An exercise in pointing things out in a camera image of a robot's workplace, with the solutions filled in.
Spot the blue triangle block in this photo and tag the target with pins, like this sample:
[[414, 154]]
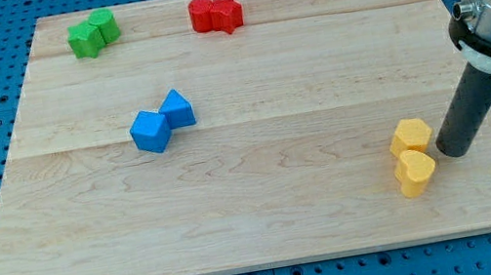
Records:
[[177, 110]]

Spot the wooden board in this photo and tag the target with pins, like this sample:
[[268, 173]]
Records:
[[288, 161]]

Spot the blue cube block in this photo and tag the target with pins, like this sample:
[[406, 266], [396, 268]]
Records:
[[150, 132]]

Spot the red star block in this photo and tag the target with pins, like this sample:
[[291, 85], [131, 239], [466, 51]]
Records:
[[226, 15]]

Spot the red cylinder block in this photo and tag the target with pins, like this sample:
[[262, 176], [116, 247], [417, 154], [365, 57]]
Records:
[[200, 15]]

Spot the yellow hexagon block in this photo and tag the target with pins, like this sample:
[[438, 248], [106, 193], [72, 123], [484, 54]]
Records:
[[410, 134]]

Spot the yellow heart block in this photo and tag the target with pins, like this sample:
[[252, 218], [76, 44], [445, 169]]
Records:
[[414, 170]]

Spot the green cylinder block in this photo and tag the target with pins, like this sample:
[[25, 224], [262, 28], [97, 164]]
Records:
[[105, 21]]

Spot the green star block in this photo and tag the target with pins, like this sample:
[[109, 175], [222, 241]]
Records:
[[85, 40]]

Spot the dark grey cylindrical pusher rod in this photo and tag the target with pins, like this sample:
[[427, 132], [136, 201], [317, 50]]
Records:
[[466, 112]]

